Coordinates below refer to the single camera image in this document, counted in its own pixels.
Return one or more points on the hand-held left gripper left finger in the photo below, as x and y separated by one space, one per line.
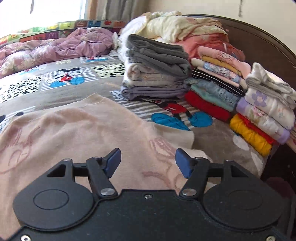
112 162

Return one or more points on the stack of colourful folded clothes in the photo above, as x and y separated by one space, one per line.
208 104

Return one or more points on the lilac floral folded garment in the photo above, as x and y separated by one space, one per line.
261 120

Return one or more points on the beige knit sweater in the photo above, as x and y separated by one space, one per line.
81 129

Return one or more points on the white floral folded garment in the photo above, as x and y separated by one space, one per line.
270 104

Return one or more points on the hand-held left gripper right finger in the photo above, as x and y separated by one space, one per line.
183 163

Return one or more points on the white quilt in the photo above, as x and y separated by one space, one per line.
129 32

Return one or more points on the colourful alphabet foam mat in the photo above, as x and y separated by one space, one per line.
46 29

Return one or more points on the thin red folded garment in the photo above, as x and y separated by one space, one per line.
260 131

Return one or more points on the cream quilt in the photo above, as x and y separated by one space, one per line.
175 25

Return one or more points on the dark wooden headboard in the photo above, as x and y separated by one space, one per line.
266 46

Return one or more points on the cartoon mouse printed blanket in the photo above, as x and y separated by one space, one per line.
215 139

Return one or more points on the yellow folded garment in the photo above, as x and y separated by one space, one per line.
249 136

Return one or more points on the purple floral duvet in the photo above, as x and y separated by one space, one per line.
57 46

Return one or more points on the pink quilt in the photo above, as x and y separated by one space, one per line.
208 44

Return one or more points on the stack of grey folded clothes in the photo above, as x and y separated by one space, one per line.
157 55

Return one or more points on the window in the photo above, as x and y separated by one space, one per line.
57 11

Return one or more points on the grey curtain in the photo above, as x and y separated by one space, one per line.
120 9

